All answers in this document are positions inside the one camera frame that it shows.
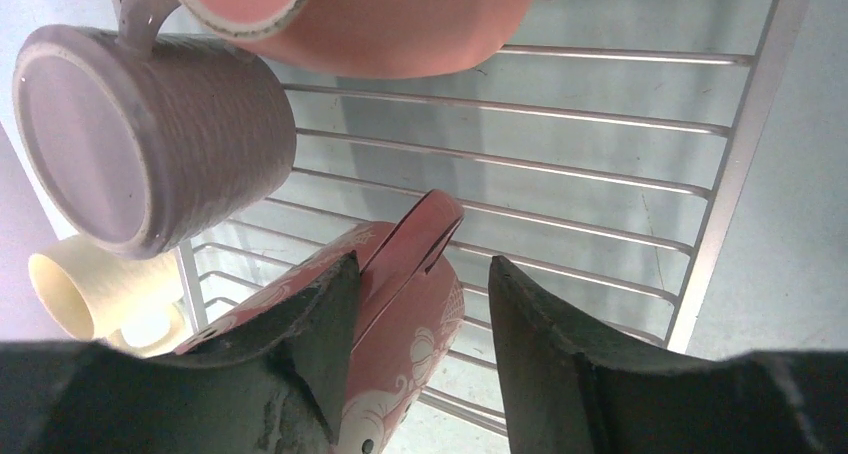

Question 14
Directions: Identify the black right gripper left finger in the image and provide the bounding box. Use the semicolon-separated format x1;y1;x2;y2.
1;252;361;453

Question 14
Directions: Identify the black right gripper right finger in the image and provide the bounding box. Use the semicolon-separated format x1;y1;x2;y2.
488;256;847;453

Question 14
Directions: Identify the pink ghost pattern mug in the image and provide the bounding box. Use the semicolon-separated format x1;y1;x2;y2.
169;190;464;453

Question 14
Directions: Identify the cream mug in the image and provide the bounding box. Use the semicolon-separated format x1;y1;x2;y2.
28;235;192;357

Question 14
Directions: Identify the lilac mug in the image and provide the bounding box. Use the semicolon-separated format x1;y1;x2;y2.
12;0;296;259

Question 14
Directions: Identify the salmon pink mug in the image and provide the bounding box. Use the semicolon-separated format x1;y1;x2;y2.
179;0;535;79

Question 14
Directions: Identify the white wire dish rack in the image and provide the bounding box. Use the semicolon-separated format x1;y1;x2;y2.
178;0;810;453

